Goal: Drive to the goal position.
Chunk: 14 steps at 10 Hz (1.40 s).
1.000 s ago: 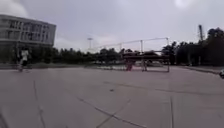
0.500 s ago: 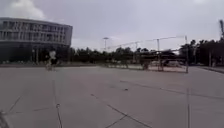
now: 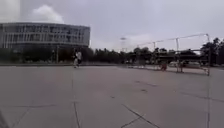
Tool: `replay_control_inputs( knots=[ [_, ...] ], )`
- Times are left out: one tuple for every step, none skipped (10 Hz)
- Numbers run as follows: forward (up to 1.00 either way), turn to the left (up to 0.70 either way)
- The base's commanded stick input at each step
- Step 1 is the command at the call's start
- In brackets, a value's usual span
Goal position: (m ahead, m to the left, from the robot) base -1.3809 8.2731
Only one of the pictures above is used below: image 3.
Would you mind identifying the row of dark trees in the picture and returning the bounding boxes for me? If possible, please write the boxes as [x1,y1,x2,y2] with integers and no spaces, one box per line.
[0,37,224,66]

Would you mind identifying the person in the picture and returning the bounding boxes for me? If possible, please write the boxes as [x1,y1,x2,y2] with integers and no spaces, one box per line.
[72,48,83,69]

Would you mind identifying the round glass building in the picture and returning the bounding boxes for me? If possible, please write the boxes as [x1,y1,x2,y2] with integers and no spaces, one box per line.
[0,21,92,64]

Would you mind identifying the metal pipe frame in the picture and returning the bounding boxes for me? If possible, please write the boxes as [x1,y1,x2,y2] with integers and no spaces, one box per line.
[127,32,212,77]

